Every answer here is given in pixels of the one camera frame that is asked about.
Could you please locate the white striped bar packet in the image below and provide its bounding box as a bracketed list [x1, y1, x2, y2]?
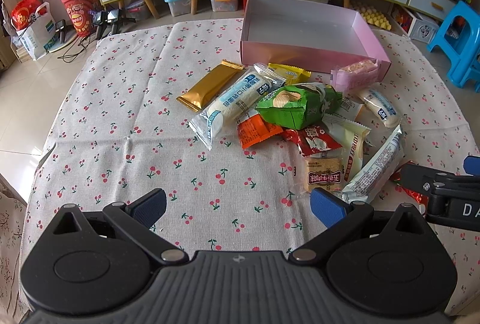
[341, 124, 404, 203]

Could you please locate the tan biscuit packet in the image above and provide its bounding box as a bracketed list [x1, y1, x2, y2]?
[295, 156, 344, 192]

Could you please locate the cream snack packet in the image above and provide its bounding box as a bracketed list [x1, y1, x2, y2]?
[322, 98, 371, 183]

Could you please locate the red white snack packet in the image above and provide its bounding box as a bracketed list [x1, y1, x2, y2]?
[281, 125, 343, 157]

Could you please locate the small white bread pack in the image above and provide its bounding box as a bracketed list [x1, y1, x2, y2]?
[356, 88, 401, 128]

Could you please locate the long white bread pack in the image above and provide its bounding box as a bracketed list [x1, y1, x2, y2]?
[189, 63, 286, 151]

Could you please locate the green cracker bag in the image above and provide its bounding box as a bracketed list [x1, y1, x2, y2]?
[256, 83, 343, 130]

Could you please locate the orange snack packet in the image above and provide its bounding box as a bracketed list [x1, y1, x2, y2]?
[237, 114, 283, 149]

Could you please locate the pink wafer packet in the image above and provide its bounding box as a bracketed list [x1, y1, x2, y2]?
[330, 60, 380, 92]

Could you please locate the yellow snack packet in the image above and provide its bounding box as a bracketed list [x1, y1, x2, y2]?
[268, 63, 311, 85]

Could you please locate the gold snack wrapper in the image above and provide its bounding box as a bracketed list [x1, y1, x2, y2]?
[176, 60, 245, 112]

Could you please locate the large red snack bag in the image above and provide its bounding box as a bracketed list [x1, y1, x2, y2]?
[390, 171, 428, 215]

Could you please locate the cherry print tablecloth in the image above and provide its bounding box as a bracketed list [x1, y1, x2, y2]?
[19, 17, 480, 317]

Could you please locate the blue plastic stool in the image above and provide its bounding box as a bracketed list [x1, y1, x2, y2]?
[426, 1, 479, 93]

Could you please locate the yellow egg tray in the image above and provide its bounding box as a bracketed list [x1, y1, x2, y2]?
[351, 2, 392, 31]

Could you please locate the pink cardboard box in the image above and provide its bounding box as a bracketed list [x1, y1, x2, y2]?
[240, 0, 391, 79]

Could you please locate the white shopping bag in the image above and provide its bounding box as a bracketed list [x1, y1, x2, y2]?
[10, 0, 58, 60]

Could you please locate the clear storage bin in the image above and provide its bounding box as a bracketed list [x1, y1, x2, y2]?
[164, 0, 191, 17]

